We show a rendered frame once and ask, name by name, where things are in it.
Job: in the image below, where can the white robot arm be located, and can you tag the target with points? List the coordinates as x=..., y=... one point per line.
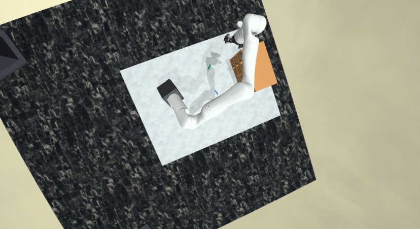
x=251, y=25

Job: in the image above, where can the brown wooden chest of drawers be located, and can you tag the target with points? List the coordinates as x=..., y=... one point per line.
x=264, y=74

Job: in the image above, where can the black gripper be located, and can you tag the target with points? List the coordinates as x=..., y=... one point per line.
x=231, y=39

